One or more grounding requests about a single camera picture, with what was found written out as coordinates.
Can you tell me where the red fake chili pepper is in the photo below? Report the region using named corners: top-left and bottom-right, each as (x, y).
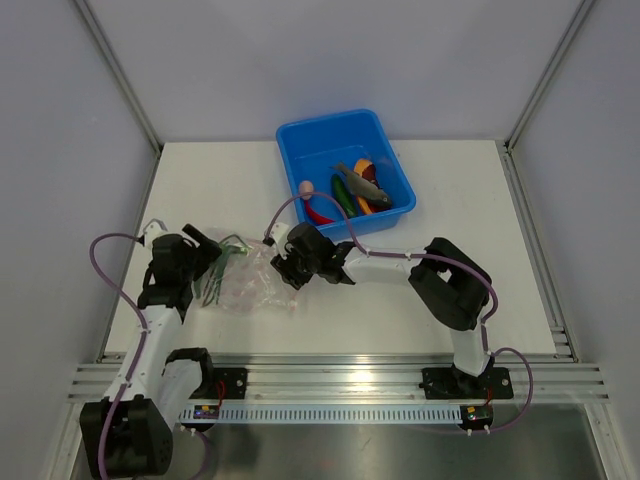
top-left (304, 200), bottom-right (334, 226)

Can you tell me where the clear zip top bag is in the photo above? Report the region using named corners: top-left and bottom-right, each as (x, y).
top-left (193, 228), bottom-right (297, 316)

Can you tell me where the fake egg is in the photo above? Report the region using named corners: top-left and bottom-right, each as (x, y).
top-left (298, 180), bottom-right (314, 196)

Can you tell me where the fake green cucumber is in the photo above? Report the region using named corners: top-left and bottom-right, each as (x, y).
top-left (330, 174), bottom-right (358, 218)

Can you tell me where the grey fake fish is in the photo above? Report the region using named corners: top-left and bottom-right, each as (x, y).
top-left (332, 162), bottom-right (393, 208)

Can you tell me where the fake steak slice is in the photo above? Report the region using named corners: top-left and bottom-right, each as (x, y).
top-left (353, 158), bottom-right (387, 215)

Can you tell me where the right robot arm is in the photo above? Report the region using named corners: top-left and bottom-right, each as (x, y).
top-left (263, 222), bottom-right (496, 398)

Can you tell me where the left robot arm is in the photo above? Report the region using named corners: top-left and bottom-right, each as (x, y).
top-left (79, 220), bottom-right (222, 479)

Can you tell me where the fake green onion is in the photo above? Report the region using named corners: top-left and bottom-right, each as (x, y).
top-left (194, 234), bottom-right (251, 307)

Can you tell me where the blue plastic bin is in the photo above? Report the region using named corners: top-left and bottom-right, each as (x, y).
top-left (276, 109), bottom-right (416, 236)

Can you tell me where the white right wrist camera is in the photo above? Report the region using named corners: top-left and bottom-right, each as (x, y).
top-left (262, 222), bottom-right (290, 247)

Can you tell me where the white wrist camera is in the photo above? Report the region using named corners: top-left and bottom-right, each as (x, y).
top-left (262, 222), bottom-right (290, 247)
top-left (139, 219), bottom-right (168, 247)

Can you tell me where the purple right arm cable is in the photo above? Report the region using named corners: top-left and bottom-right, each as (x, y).
top-left (264, 193), bottom-right (500, 356)

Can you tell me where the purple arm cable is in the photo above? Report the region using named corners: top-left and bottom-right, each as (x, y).
top-left (264, 193), bottom-right (500, 356)
top-left (89, 232), bottom-right (151, 479)

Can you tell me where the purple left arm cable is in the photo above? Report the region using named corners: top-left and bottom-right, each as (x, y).
top-left (89, 232), bottom-right (151, 479)

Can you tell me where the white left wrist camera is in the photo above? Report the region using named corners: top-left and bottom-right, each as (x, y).
top-left (139, 219), bottom-right (168, 247)

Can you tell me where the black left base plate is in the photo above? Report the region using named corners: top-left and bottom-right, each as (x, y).
top-left (204, 367), bottom-right (248, 400)

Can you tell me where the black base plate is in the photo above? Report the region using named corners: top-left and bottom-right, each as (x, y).
top-left (204, 367), bottom-right (248, 400)
top-left (419, 366), bottom-right (514, 400)

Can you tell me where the white slotted cable duct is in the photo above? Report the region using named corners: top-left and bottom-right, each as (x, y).
top-left (178, 404), bottom-right (462, 425)

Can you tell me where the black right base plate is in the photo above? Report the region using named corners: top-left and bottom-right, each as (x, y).
top-left (419, 366), bottom-right (514, 400)

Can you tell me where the left aluminium frame post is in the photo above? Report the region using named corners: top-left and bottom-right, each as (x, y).
top-left (72, 0), bottom-right (162, 156)

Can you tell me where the aluminium frame post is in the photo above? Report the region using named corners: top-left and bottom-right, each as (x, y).
top-left (504, 0), bottom-right (599, 153)
top-left (72, 0), bottom-right (162, 156)

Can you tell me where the aluminium mounting rail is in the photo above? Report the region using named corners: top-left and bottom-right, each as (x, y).
top-left (67, 353), bottom-right (611, 404)

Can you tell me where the right aluminium frame post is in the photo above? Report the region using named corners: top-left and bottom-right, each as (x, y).
top-left (504, 0), bottom-right (599, 153)

